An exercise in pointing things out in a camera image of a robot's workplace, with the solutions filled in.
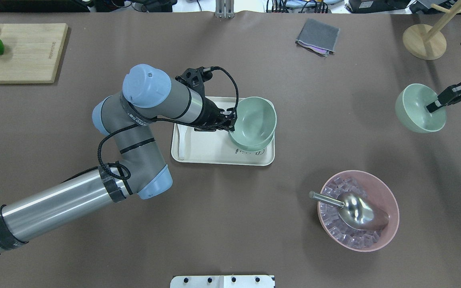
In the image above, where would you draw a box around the aluminium frame post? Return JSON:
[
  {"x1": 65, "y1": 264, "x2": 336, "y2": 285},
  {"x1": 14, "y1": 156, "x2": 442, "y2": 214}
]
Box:
[{"x1": 215, "y1": 0, "x2": 235, "y2": 19}]

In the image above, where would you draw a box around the wooden cutting board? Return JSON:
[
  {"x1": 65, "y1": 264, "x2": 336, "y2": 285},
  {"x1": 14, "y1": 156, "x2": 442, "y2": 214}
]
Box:
[{"x1": 0, "y1": 23, "x2": 68, "y2": 84}]

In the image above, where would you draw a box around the pink bowl with ice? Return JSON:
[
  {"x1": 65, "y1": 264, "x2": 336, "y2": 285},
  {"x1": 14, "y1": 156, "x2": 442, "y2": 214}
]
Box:
[{"x1": 309, "y1": 170, "x2": 399, "y2": 252}]

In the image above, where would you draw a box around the green bowl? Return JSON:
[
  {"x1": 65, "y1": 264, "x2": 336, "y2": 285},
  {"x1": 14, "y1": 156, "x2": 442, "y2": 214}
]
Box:
[
  {"x1": 228, "y1": 132, "x2": 275, "y2": 152},
  {"x1": 395, "y1": 83, "x2": 447, "y2": 133},
  {"x1": 230, "y1": 97, "x2": 277, "y2": 146}
]

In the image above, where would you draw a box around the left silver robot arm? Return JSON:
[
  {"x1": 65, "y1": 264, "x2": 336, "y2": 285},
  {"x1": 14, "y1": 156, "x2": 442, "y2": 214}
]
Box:
[{"x1": 0, "y1": 64, "x2": 237, "y2": 254}]

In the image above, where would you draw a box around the grey folded cloth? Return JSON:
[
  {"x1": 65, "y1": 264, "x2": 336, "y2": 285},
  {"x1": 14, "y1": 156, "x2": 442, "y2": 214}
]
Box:
[{"x1": 295, "y1": 19, "x2": 341, "y2": 57}]

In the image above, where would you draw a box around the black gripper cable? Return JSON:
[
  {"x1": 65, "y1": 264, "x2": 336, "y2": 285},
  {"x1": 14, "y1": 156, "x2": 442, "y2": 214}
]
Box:
[{"x1": 97, "y1": 66, "x2": 240, "y2": 180}]

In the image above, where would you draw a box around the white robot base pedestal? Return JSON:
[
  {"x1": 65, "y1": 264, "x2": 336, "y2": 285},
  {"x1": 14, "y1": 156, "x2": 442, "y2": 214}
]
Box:
[{"x1": 170, "y1": 274, "x2": 276, "y2": 288}]

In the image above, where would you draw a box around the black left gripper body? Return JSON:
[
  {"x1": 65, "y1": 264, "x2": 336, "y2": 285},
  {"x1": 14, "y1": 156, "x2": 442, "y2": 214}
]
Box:
[{"x1": 174, "y1": 67, "x2": 239, "y2": 132}]

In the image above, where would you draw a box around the cream rabbit tray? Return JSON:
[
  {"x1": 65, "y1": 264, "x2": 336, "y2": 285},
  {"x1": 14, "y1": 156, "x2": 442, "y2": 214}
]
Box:
[{"x1": 170, "y1": 96, "x2": 275, "y2": 166}]

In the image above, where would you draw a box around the wooden mug tree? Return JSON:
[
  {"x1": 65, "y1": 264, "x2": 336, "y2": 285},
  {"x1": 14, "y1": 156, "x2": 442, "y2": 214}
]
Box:
[{"x1": 402, "y1": 0, "x2": 461, "y2": 60}]

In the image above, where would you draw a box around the white ceramic spoon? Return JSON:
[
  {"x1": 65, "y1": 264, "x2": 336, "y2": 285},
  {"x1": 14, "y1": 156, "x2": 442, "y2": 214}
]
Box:
[{"x1": 178, "y1": 124, "x2": 188, "y2": 160}]

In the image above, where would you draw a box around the metal scoop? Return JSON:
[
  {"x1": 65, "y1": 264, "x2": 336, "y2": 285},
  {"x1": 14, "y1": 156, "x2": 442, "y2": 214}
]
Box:
[{"x1": 309, "y1": 191, "x2": 389, "y2": 231}]

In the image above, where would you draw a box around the green bowl on tray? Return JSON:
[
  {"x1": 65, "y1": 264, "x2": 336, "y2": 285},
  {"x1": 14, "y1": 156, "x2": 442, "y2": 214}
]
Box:
[{"x1": 228, "y1": 132, "x2": 275, "y2": 152}]

